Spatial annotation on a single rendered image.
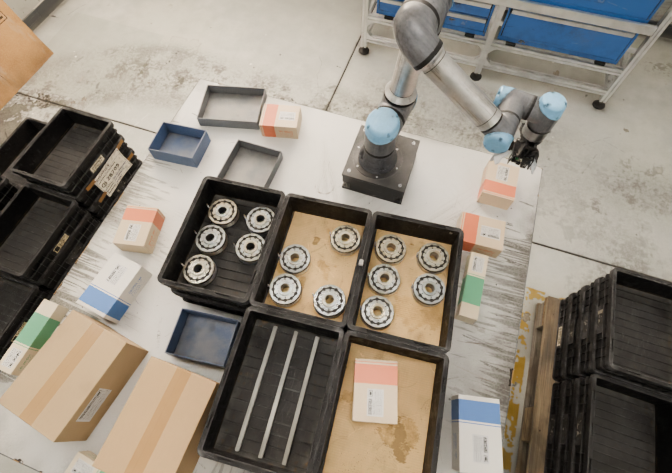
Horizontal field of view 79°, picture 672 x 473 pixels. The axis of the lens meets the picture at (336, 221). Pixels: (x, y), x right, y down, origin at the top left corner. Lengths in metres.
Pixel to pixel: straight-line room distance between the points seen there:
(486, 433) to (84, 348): 1.21
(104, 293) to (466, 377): 1.24
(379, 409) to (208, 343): 0.62
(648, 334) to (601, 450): 0.48
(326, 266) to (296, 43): 2.27
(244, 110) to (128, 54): 1.80
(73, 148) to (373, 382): 1.86
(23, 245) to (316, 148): 1.46
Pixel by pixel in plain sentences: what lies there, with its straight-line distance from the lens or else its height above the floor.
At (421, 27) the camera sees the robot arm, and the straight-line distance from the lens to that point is 1.14.
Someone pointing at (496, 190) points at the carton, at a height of 0.77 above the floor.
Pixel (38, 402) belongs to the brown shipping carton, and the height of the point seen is 0.86.
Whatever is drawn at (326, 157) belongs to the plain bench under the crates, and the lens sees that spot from 1.74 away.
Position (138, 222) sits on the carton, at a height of 0.78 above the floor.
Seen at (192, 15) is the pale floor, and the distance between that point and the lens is 3.78.
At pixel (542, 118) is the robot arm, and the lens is 1.36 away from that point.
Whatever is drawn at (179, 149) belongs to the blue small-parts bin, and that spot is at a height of 0.70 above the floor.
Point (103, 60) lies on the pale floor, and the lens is 3.65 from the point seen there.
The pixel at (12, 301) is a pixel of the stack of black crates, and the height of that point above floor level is 0.27.
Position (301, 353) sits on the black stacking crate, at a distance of 1.30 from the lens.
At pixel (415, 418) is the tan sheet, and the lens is 1.30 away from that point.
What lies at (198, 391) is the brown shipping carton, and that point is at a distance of 1.32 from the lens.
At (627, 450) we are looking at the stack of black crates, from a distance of 2.03.
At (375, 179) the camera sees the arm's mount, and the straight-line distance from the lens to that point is 1.57.
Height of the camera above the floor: 2.11
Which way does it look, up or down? 63 degrees down
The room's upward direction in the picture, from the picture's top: 2 degrees counter-clockwise
